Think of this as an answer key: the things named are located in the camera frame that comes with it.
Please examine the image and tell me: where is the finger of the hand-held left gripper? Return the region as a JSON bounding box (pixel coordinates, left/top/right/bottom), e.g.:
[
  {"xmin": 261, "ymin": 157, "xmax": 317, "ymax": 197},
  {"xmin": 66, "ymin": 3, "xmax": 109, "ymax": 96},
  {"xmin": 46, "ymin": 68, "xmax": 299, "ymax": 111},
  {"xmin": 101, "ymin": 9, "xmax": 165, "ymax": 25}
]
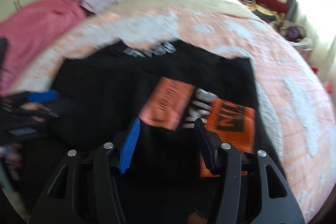
[
  {"xmin": 4, "ymin": 103, "xmax": 59, "ymax": 119},
  {"xmin": 8, "ymin": 90, "xmax": 60, "ymax": 105}
]

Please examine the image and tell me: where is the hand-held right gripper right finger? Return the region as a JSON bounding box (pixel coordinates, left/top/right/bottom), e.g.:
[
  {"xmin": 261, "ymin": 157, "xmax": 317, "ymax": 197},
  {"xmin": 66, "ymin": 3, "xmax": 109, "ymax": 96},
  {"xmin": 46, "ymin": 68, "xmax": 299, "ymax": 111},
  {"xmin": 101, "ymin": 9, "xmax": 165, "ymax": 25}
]
[{"xmin": 194, "ymin": 118, "xmax": 306, "ymax": 224}]

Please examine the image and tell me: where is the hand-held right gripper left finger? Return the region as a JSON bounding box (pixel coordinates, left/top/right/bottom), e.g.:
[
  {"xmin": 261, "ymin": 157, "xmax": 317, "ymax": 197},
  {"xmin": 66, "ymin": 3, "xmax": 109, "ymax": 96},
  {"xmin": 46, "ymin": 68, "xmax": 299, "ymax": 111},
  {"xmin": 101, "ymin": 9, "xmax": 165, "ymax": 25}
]
[{"xmin": 29, "ymin": 118, "xmax": 142, "ymax": 224}]

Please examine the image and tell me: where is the black sweater with orange cuffs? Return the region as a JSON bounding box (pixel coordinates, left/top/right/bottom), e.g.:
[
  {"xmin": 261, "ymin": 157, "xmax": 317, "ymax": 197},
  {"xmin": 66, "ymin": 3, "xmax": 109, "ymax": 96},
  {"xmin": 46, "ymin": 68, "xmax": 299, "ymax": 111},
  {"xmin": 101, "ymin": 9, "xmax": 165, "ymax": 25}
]
[{"xmin": 16, "ymin": 39, "xmax": 286, "ymax": 224}]

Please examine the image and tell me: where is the purple clothes pile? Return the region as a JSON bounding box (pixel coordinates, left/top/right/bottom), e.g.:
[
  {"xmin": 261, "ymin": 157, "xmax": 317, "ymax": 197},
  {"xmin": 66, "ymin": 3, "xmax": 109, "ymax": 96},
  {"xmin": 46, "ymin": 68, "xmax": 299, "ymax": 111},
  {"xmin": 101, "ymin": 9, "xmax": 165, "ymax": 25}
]
[{"xmin": 281, "ymin": 25, "xmax": 306, "ymax": 42}]

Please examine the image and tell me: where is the pink quilt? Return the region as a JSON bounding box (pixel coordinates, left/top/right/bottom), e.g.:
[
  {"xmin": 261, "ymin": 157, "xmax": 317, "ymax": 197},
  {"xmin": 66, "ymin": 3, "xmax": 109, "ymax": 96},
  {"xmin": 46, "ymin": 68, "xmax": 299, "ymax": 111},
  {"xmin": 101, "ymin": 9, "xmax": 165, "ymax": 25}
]
[{"xmin": 0, "ymin": 0, "xmax": 87, "ymax": 96}]

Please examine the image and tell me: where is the orange patterned fleece blanket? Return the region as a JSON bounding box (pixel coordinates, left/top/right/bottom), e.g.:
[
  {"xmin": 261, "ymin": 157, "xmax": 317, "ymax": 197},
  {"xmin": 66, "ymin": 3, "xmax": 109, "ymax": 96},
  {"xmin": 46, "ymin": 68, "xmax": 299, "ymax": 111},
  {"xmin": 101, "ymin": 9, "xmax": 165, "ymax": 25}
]
[{"xmin": 8, "ymin": 0, "xmax": 336, "ymax": 214}]

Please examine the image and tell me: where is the white plastic bag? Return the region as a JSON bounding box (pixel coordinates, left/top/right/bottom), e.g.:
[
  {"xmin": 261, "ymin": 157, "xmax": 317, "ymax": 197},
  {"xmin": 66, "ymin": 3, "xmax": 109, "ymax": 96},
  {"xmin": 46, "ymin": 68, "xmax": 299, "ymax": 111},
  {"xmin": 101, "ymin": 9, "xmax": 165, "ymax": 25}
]
[{"xmin": 293, "ymin": 38, "xmax": 313, "ymax": 50}]

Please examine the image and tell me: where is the dark bedside cabinet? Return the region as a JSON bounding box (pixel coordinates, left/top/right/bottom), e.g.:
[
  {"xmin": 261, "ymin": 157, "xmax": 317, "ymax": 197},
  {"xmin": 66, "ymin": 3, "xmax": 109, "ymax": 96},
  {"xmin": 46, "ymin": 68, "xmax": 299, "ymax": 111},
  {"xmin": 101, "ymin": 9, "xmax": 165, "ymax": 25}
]
[{"xmin": 285, "ymin": 0, "xmax": 297, "ymax": 22}]

